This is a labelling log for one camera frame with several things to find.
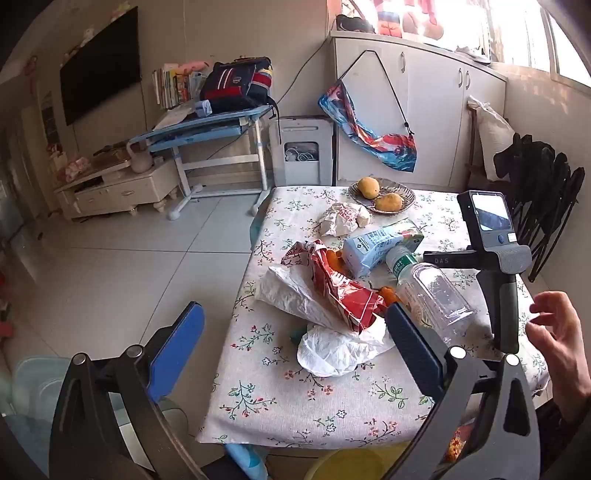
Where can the row of books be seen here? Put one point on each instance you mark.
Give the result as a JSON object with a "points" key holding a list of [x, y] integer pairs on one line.
{"points": [[173, 87]]}

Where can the black shoe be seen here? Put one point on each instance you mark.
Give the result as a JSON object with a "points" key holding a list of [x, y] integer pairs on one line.
{"points": [[353, 23]]}

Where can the yellow plastic bin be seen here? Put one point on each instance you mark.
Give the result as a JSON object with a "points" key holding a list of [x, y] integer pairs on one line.
{"points": [[351, 461]]}

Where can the pale blue milk carton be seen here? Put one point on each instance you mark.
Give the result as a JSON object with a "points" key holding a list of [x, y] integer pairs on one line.
{"points": [[369, 249]]}

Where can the blue study desk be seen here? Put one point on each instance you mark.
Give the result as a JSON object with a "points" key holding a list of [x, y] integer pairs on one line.
{"points": [[207, 124]]}

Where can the white plastic bag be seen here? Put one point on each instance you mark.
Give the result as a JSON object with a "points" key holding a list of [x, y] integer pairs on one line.
{"points": [[332, 353], [291, 293]]}

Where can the person's right hand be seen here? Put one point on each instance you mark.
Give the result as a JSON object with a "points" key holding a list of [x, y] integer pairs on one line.
{"points": [[565, 341]]}

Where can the woven fruit bowl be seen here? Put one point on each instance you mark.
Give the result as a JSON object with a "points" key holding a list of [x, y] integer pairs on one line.
{"points": [[401, 194]]}

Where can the clear plastic bottle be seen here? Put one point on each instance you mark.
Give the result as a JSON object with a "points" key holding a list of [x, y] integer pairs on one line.
{"points": [[431, 295]]}

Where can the floral tablecloth table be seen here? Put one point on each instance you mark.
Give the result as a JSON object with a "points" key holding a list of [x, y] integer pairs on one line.
{"points": [[277, 387]]}

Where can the black folding chair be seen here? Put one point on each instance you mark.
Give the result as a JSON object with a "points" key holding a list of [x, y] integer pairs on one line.
{"points": [[554, 212]]}

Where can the small blue white box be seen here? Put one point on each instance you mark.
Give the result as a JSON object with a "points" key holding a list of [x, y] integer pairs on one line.
{"points": [[203, 108]]}

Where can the green towel with white label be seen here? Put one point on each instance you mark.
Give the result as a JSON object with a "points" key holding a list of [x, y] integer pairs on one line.
{"points": [[298, 334]]}

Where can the black wall television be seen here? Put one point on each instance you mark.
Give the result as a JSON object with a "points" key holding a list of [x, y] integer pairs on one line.
{"points": [[99, 69]]}

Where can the dark wooden chair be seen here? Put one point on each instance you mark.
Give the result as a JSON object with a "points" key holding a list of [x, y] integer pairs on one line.
{"points": [[473, 152]]}

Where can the black jacket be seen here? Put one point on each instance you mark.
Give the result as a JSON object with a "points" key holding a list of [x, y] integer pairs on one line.
{"points": [[526, 157]]}

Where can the yellow mango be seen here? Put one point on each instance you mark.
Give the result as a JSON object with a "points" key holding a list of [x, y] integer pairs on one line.
{"points": [[368, 187], [388, 201]]}

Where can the pink floral bundle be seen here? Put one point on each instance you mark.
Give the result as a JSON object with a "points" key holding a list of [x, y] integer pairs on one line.
{"points": [[76, 168]]}

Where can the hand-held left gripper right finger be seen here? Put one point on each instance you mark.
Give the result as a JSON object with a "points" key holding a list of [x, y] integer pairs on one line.
{"points": [[411, 346]]}

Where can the pink plush toy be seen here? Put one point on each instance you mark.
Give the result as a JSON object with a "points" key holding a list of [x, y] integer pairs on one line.
{"points": [[191, 67]]}

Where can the white paper wrapper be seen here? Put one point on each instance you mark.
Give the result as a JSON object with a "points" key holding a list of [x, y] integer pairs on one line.
{"points": [[344, 219]]}

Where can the window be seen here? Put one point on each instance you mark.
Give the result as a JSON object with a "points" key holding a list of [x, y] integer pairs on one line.
{"points": [[531, 37]]}

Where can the red patterned packet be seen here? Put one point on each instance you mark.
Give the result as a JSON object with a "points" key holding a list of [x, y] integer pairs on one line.
{"points": [[457, 443]]}

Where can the dark blue red backpack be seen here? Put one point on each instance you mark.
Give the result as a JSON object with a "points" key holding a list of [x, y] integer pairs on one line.
{"points": [[235, 85]]}

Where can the white pillow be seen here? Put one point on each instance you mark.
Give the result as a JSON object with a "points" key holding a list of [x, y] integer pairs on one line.
{"points": [[491, 134]]}

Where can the red snack bag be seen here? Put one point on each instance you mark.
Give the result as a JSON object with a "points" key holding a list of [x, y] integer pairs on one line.
{"points": [[344, 288]]}

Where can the person's right forearm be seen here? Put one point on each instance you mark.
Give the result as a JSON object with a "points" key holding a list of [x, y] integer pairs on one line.
{"points": [[579, 399]]}

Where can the red white plush toy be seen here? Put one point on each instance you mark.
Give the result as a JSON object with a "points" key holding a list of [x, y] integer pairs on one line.
{"points": [[415, 18]]}

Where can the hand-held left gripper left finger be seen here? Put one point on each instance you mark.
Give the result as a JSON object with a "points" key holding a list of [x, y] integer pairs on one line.
{"points": [[184, 337]]}

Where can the white television cabinet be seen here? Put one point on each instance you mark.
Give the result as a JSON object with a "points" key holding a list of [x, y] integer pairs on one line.
{"points": [[120, 189]]}

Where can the white air purifier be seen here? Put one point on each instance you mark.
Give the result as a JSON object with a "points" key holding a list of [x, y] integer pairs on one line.
{"points": [[300, 134]]}

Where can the light teal bin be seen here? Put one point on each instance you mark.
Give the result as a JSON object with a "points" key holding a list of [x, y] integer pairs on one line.
{"points": [[32, 392]]}

